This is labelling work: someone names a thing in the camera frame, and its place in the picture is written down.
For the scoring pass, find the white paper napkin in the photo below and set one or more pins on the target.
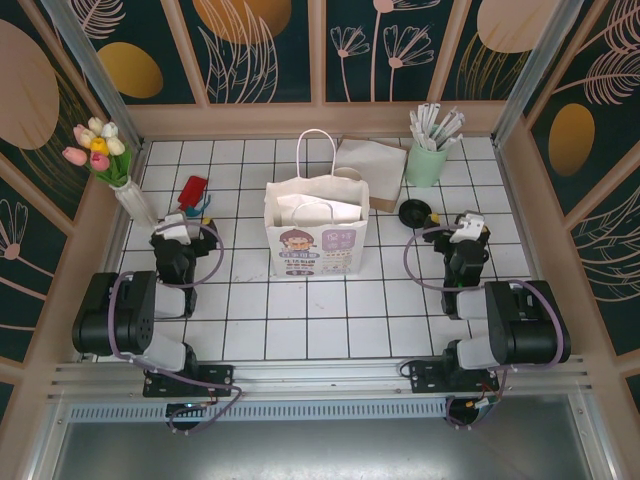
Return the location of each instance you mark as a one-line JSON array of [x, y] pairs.
[[345, 210]]

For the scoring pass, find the white cartoon print paper bag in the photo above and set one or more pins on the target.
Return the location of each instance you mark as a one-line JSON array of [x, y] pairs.
[[320, 250]]

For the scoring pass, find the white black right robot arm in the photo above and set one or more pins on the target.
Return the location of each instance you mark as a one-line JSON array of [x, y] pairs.
[[525, 320]]

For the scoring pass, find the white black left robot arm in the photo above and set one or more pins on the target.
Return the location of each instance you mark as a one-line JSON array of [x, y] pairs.
[[120, 315]]

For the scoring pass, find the black plastic cup lid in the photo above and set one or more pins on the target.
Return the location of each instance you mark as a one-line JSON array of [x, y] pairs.
[[414, 213]]

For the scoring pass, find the white ribbed vase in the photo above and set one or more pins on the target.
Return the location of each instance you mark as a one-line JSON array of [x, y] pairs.
[[135, 200]]

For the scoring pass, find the mint green straw holder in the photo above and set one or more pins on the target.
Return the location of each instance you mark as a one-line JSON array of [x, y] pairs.
[[425, 170]]

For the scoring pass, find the white wrapped straw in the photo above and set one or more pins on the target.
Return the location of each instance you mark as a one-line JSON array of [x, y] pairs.
[[415, 127], [458, 136], [433, 120], [446, 127], [454, 131], [424, 122]]

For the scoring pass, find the white artificial tulip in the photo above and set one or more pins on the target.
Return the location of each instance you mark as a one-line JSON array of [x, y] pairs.
[[110, 130], [96, 124], [116, 145]]

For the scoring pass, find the yellow artificial tulip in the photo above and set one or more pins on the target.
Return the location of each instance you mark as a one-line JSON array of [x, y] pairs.
[[99, 145]]

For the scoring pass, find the pale pink artificial tulip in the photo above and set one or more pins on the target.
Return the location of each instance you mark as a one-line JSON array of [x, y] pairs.
[[81, 133]]

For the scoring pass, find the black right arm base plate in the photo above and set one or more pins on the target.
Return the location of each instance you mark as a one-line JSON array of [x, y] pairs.
[[425, 377]]

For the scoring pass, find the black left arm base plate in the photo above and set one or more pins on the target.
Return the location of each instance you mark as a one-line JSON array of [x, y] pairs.
[[220, 380]]

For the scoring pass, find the aluminium frame post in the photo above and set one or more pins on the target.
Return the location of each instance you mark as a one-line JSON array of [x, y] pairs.
[[537, 75], [96, 75]]

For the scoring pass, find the aluminium mounting rail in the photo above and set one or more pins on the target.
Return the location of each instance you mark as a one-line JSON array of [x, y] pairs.
[[320, 375]]

